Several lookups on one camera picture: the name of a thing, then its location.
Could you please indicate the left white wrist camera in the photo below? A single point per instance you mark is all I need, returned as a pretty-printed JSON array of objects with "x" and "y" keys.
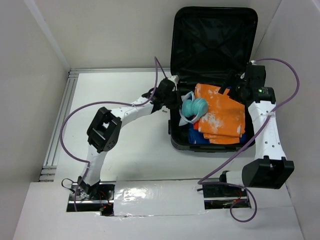
[{"x": 173, "y": 80}]

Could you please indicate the orange white-speckled towel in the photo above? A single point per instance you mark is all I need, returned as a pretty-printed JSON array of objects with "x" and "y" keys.
[{"x": 222, "y": 117}]

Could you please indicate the blue shirt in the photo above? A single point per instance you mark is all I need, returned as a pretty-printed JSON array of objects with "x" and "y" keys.
[{"x": 195, "y": 136}]

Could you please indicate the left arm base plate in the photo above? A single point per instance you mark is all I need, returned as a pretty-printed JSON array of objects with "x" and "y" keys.
[{"x": 102, "y": 202}]

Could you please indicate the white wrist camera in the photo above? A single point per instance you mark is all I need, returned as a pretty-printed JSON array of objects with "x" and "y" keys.
[
  {"x": 173, "y": 80},
  {"x": 254, "y": 62}
]

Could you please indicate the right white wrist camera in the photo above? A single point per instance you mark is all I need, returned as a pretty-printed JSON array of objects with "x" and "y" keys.
[{"x": 254, "y": 62}]

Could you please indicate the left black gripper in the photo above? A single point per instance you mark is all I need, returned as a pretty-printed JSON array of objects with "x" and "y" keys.
[{"x": 177, "y": 104}]

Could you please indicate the bright orange cloth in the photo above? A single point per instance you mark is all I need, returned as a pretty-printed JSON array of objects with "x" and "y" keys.
[{"x": 196, "y": 126}]

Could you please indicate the teal cat-ear headphones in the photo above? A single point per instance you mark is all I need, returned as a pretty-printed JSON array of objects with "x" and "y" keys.
[{"x": 192, "y": 109}]

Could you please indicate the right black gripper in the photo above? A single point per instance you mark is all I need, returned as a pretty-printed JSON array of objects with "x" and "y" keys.
[{"x": 231, "y": 83}]

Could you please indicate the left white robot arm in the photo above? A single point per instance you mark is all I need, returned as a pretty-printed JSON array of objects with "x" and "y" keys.
[{"x": 104, "y": 130}]

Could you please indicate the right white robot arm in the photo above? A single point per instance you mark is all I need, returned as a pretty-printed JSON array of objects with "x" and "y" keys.
[{"x": 270, "y": 168}]

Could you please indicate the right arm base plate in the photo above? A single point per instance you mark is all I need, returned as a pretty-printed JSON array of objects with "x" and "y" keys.
[{"x": 219, "y": 196}]

